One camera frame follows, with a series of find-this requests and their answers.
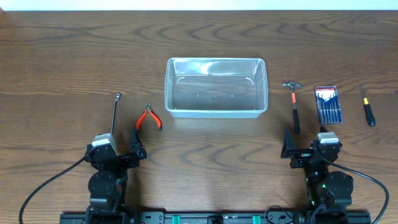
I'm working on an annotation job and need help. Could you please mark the blue precision screwdriver set case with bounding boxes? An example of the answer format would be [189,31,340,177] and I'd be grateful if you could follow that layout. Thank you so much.
[315,86,343,124]

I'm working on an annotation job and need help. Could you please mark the black yellow handled screwdriver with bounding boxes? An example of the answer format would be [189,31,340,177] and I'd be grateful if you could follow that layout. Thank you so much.
[360,85,376,127]

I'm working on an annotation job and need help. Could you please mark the claw hammer orange black handle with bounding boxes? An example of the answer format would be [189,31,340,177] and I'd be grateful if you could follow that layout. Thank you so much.
[282,81,303,134]

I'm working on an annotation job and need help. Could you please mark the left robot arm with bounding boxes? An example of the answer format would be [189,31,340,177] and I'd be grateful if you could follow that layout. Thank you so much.
[85,127,147,222]

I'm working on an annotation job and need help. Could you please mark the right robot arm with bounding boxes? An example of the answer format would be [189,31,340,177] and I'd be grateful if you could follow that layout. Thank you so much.
[280,126,353,213]

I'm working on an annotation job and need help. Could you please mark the clear plastic container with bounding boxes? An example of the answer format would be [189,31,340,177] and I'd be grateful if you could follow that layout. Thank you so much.
[164,57,269,119]

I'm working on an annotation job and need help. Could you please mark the right black cable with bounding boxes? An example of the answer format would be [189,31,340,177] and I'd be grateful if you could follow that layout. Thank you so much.
[313,148,390,224]

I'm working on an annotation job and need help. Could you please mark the black cable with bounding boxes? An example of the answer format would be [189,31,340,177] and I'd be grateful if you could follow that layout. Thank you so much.
[18,157,86,224]
[313,148,390,224]

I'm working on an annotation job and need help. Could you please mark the orange handled cutting pliers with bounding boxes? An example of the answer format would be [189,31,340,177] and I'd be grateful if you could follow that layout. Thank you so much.
[135,101,164,132]

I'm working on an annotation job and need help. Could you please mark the silver offset ring wrench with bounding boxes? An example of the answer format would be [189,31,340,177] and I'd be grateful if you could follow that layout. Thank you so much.
[110,93,121,134]

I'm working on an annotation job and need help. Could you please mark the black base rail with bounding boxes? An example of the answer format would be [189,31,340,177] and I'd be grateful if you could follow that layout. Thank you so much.
[59,210,371,224]

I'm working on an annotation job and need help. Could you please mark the left black cable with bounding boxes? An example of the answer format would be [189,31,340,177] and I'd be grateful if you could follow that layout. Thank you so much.
[18,157,86,224]

